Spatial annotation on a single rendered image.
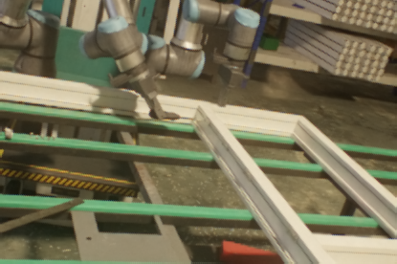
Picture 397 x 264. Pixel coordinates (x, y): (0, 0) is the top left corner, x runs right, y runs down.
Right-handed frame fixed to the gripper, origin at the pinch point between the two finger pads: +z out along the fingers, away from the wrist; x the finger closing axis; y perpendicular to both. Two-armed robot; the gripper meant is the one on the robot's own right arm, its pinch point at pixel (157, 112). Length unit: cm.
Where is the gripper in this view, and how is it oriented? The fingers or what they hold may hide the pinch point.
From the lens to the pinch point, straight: 187.2
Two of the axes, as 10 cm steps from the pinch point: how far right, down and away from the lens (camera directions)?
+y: 8.3, -4.9, 2.5
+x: -3.4, -1.0, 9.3
